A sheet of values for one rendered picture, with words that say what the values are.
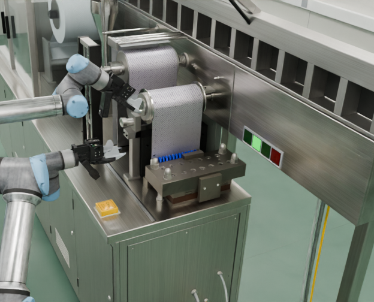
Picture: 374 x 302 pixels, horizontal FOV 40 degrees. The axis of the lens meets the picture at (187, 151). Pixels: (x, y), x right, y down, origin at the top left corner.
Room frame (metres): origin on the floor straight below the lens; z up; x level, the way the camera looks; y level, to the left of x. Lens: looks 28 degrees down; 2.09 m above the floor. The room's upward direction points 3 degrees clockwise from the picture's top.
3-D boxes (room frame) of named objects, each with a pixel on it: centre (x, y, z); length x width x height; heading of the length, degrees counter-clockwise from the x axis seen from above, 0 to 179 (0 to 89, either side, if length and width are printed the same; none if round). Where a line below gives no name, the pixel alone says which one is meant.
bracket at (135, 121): (1.95, 0.24, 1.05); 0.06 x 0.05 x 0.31; 121
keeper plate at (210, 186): (1.80, -0.10, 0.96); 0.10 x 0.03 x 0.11; 121
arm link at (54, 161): (1.67, 0.53, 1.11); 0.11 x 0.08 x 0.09; 121
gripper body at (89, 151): (1.76, 0.39, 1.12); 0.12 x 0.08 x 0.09; 121
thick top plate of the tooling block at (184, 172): (1.87, -0.04, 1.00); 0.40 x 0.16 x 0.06; 121
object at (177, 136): (1.96, 0.05, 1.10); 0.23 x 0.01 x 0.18; 121
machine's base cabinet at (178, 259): (2.78, 0.62, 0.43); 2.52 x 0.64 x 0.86; 31
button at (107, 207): (1.69, 0.31, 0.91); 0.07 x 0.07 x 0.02; 31
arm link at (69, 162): (1.72, 0.46, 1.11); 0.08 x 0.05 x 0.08; 31
